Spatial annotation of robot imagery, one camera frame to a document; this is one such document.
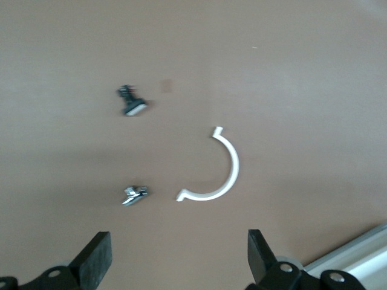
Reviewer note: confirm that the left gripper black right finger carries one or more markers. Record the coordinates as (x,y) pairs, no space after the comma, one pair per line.
(260,259)

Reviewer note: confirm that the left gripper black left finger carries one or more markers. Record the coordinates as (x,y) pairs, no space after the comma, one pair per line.
(93,262)

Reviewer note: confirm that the black silver push button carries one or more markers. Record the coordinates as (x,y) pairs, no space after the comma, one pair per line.
(133,104)

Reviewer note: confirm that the white semicircular plastic clip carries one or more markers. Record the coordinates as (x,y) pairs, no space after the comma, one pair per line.
(233,163)

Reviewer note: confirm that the small silver switch part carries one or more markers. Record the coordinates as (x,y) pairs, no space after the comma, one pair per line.
(134,194)

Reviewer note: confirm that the aluminium table edge rail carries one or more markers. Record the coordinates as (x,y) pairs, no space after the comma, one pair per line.
(362,250)

